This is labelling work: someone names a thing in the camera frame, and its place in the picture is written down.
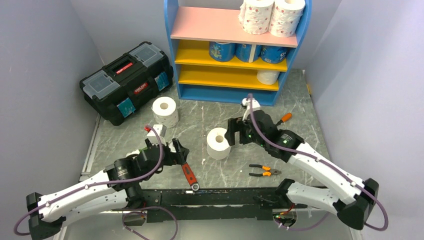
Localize white roll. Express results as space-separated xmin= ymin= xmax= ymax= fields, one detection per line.
xmin=256 ymin=70 xmax=281 ymax=85
xmin=206 ymin=127 xmax=231 ymax=160
xmin=238 ymin=0 xmax=275 ymax=35
xmin=151 ymin=96 xmax=179 ymax=128

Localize blue roll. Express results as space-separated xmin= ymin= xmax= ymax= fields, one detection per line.
xmin=208 ymin=41 xmax=236 ymax=62
xmin=260 ymin=45 xmax=288 ymax=64
xmin=235 ymin=43 xmax=262 ymax=63

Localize pink patterned paper towel roll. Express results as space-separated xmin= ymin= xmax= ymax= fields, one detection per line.
xmin=268 ymin=0 xmax=306 ymax=38

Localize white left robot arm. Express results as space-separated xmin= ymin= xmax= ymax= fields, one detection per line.
xmin=26 ymin=138 xmax=190 ymax=240

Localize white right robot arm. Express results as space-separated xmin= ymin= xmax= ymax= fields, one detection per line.
xmin=225 ymin=110 xmax=380 ymax=230

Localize blue shelf with coloured boards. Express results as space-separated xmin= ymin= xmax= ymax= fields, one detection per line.
xmin=163 ymin=0 xmax=312 ymax=106

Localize red adjustable wrench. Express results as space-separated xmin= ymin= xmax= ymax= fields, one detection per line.
xmin=181 ymin=162 xmax=200 ymax=191

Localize black plastic toolbox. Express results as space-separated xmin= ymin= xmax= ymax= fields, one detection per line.
xmin=79 ymin=41 xmax=174 ymax=126

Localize orange handled screwdriver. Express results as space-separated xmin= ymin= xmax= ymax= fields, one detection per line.
xmin=275 ymin=112 xmax=293 ymax=126

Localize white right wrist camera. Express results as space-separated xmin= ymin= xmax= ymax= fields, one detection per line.
xmin=241 ymin=97 xmax=261 ymax=121

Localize green handled tool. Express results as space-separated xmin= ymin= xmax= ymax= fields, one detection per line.
xmin=125 ymin=148 xmax=147 ymax=160

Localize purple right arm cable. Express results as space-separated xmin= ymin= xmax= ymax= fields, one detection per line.
xmin=246 ymin=93 xmax=389 ymax=232

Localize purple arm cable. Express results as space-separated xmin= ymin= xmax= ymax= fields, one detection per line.
xmin=13 ymin=125 xmax=180 ymax=240
xmin=246 ymin=93 xmax=389 ymax=232

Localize orange handled pliers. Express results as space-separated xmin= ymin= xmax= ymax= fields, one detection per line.
xmin=248 ymin=164 xmax=282 ymax=177

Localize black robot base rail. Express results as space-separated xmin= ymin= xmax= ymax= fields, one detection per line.
xmin=123 ymin=187 xmax=293 ymax=223

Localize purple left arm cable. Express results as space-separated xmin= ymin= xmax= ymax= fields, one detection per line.
xmin=13 ymin=125 xmax=180 ymax=240

